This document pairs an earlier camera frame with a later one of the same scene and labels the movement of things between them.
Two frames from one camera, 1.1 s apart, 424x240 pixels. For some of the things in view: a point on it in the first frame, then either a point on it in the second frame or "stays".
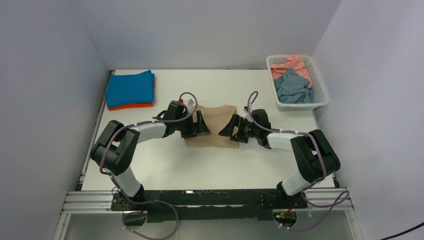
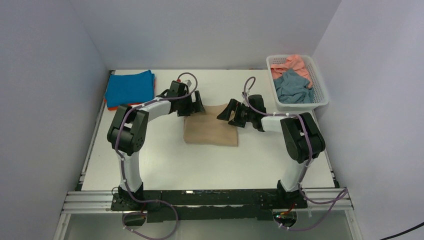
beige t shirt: (215, 118) stays
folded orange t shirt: (135, 105) stays
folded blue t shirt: (123, 89) stays
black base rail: (209, 205) stays
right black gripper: (228, 131) → (233, 105)
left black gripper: (198, 127) → (195, 107)
